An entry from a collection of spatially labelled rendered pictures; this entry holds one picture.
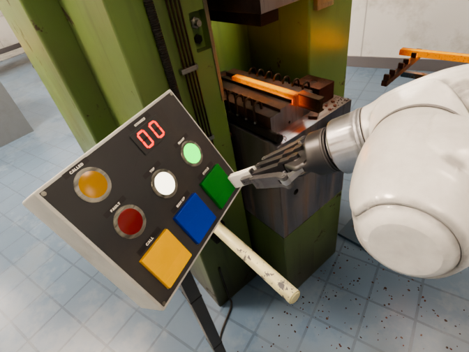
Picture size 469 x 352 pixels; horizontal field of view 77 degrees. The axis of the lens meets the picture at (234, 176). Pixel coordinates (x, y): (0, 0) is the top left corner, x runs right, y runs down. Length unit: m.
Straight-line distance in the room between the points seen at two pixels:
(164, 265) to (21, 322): 1.63
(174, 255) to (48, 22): 0.89
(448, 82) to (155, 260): 0.48
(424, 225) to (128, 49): 0.71
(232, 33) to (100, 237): 1.08
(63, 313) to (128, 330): 0.42
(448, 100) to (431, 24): 3.40
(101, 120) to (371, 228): 1.16
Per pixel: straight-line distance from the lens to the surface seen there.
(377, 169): 0.27
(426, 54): 1.49
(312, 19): 1.21
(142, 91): 0.83
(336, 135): 0.45
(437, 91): 0.40
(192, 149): 0.64
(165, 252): 0.55
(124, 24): 0.80
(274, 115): 0.95
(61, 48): 1.22
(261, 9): 0.83
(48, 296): 2.13
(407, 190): 0.25
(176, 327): 1.65
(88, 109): 1.27
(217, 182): 0.65
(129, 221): 0.53
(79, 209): 0.51
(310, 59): 1.25
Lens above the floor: 1.43
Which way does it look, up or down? 39 degrees down
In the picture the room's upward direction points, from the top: 11 degrees counter-clockwise
